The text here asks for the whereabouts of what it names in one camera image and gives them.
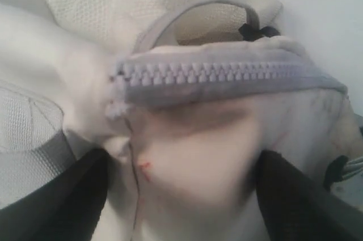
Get white grey backpack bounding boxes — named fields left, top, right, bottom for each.
left=1, top=0, right=362, bottom=240

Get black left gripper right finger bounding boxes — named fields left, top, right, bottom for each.
left=256, top=150, right=362, bottom=240

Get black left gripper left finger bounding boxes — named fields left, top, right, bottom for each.
left=1, top=149, right=108, bottom=241

